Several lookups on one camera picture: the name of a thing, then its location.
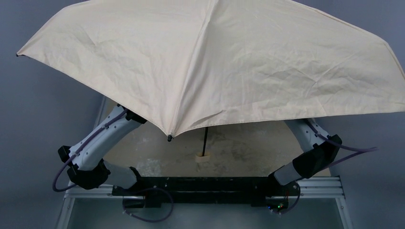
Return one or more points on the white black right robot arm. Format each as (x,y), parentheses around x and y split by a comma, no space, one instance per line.
(319,150)

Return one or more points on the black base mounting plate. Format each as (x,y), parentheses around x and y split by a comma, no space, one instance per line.
(154,191)

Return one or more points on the beige umbrella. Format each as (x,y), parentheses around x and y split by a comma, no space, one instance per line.
(188,64)

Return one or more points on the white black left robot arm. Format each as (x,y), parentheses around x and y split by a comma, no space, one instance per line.
(84,161)

